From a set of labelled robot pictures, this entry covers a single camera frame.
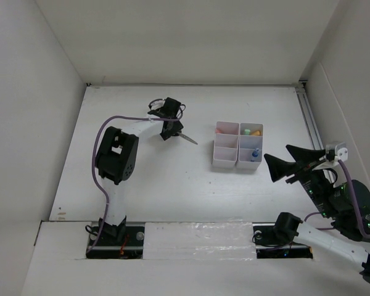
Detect black handled scissors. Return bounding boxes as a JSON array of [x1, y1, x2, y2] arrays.
[[178, 133, 198, 145]]

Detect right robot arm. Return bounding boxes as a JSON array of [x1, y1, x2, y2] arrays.
[[264, 142, 370, 284]]

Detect left white organizer box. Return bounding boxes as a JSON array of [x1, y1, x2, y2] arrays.
[[212, 121, 239, 169]]

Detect aluminium rail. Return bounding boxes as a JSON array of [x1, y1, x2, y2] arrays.
[[294, 80, 323, 150]]

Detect white organizer box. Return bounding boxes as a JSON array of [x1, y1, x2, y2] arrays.
[[212, 121, 239, 169], [236, 123, 263, 170]]

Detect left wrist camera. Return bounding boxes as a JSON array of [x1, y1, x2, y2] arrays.
[[148, 99, 165, 111]]

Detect white taped panel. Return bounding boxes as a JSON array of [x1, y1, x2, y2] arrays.
[[142, 221, 257, 261]]

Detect right white organizer box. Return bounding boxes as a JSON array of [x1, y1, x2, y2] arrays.
[[236, 123, 263, 170]]

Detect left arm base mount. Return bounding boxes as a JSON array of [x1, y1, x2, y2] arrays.
[[86, 224, 145, 260]]

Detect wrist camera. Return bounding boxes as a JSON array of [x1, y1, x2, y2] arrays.
[[315, 141, 348, 170], [148, 99, 165, 111]]

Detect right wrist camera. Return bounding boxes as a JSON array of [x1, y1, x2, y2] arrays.
[[315, 141, 348, 170]]

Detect clear glue bottle blue cap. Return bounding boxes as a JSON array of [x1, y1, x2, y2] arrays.
[[250, 148, 260, 162]]

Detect blue correction tape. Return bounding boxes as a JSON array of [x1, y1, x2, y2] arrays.
[[240, 139, 253, 149]]

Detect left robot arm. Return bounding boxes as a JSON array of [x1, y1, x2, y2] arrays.
[[90, 97, 186, 245]]

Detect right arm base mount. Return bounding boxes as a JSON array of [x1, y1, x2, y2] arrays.
[[252, 224, 313, 259]]

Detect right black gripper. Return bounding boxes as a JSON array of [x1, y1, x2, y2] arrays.
[[263, 143, 335, 216]]

